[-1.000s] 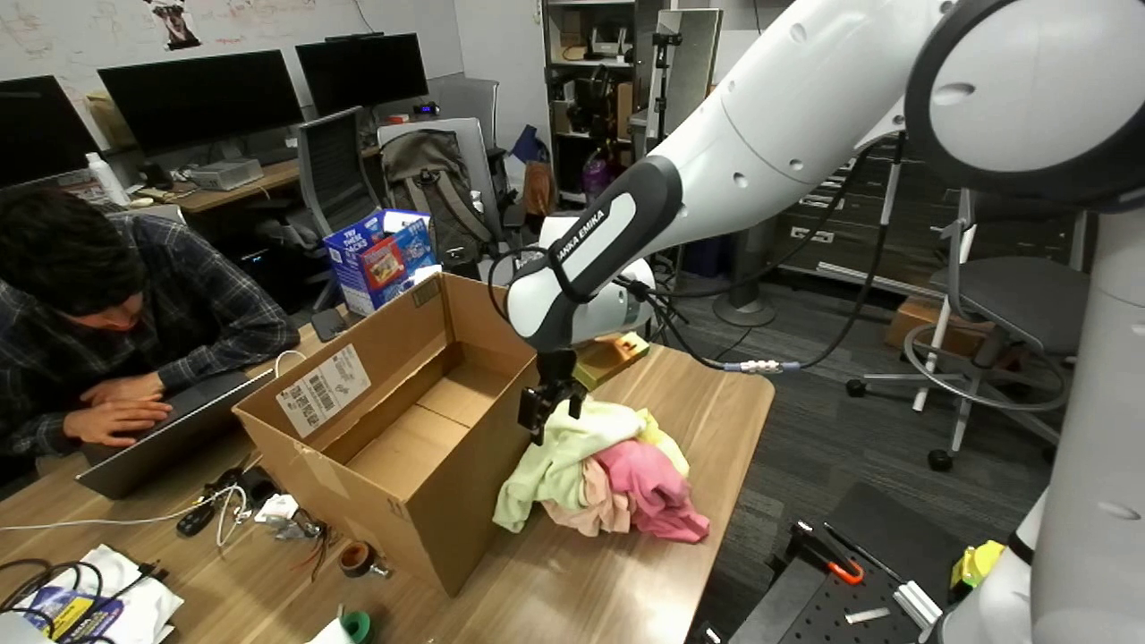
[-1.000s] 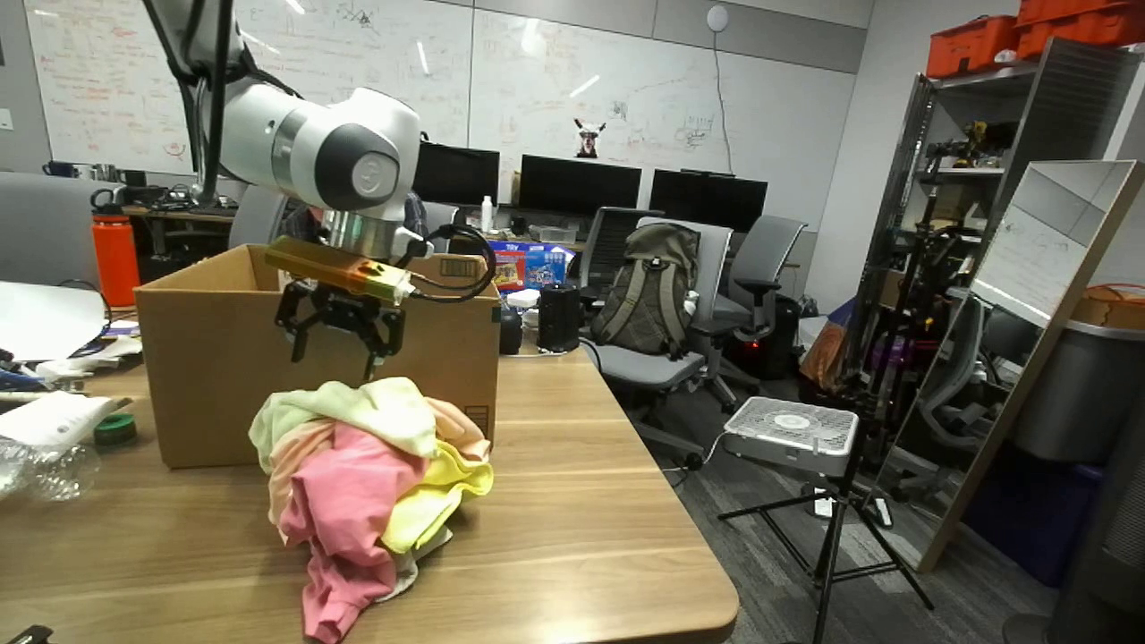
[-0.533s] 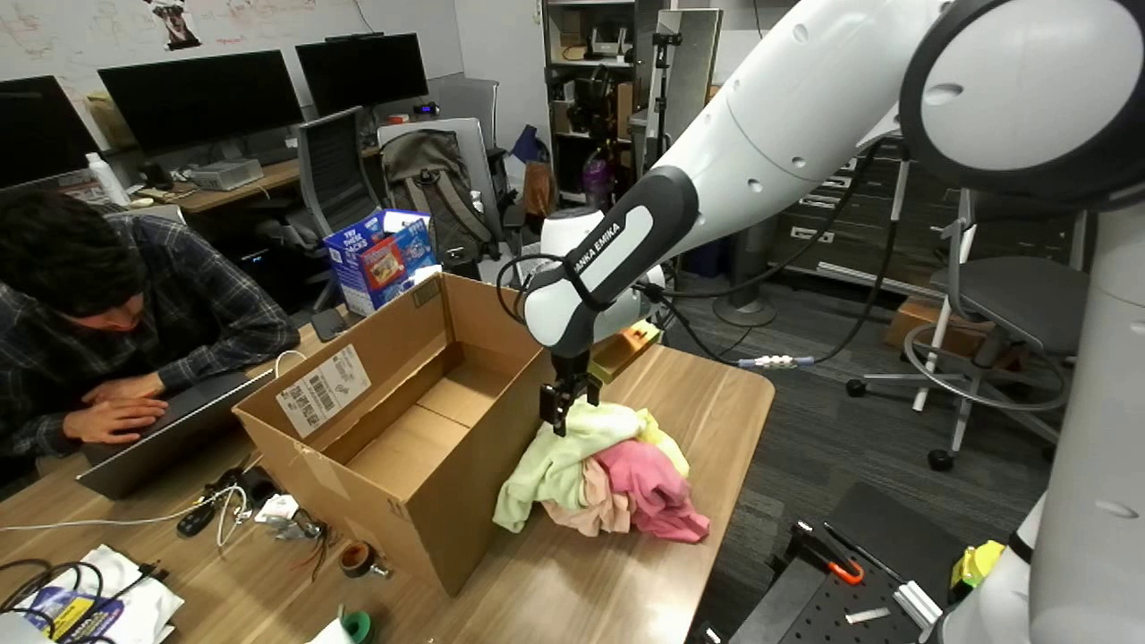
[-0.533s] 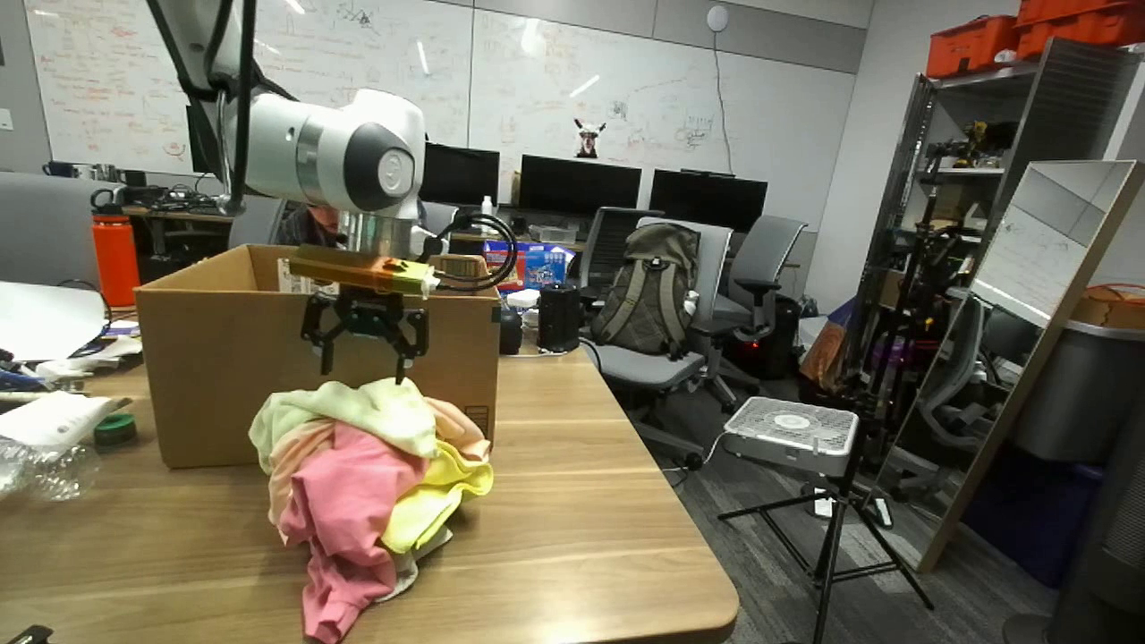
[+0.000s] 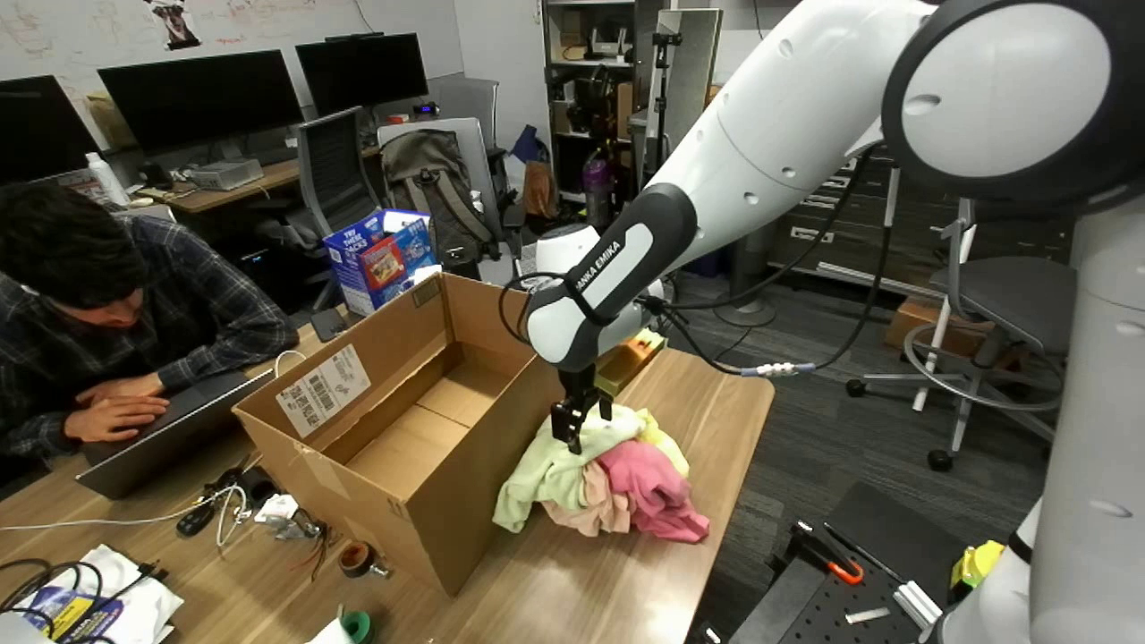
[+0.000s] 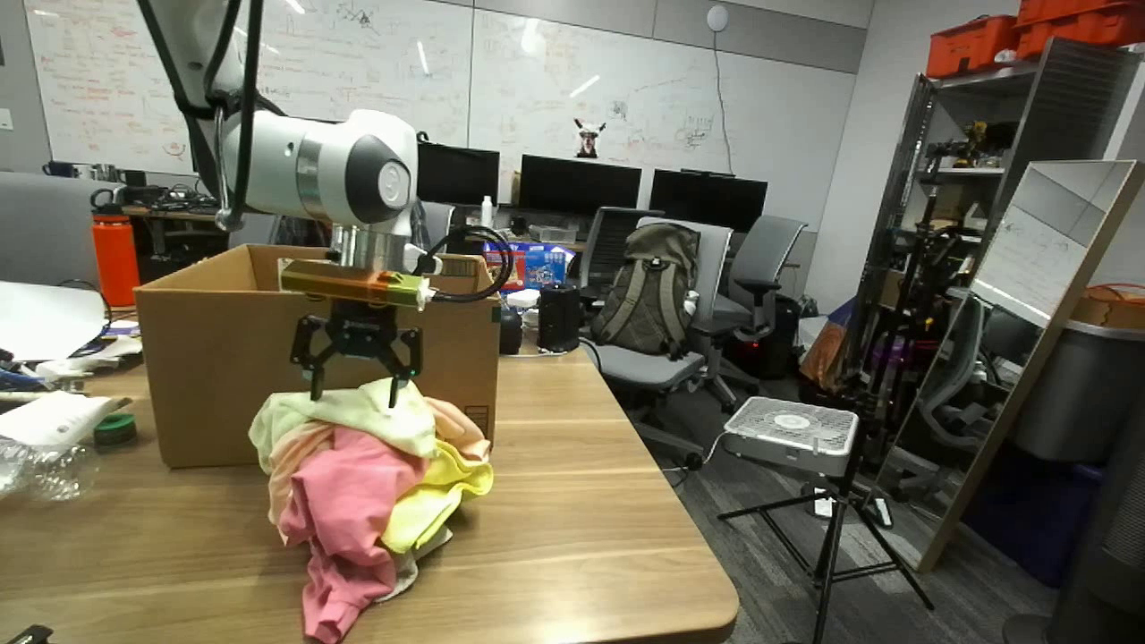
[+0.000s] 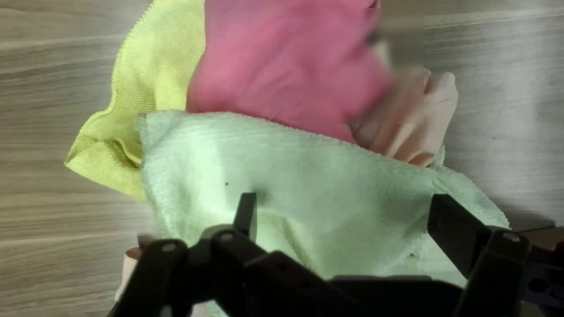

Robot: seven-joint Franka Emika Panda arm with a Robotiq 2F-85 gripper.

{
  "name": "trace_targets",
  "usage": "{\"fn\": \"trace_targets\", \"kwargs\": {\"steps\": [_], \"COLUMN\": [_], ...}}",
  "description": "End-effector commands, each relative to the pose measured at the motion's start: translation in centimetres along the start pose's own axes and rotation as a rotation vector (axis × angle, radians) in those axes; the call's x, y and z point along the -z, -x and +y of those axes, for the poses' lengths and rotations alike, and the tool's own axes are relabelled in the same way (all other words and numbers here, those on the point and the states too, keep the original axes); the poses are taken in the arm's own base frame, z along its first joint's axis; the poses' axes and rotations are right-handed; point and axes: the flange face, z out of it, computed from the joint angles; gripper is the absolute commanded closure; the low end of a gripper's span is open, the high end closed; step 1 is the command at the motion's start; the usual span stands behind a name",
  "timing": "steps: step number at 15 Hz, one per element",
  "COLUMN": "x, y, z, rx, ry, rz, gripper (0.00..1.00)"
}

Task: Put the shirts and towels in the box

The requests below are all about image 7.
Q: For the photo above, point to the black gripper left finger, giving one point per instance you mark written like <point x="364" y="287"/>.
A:
<point x="177" y="282"/>

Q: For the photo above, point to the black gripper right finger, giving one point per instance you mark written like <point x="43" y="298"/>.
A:
<point x="499" y="275"/>

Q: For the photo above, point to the light green towel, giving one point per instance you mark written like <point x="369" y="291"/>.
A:
<point x="305" y="187"/>

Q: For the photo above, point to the peach shirt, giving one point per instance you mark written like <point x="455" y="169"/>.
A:
<point x="411" y="116"/>

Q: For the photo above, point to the pink shirt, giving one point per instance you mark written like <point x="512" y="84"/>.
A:
<point x="288" y="63"/>

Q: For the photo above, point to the yellow towel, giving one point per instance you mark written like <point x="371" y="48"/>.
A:
<point x="159" y="76"/>

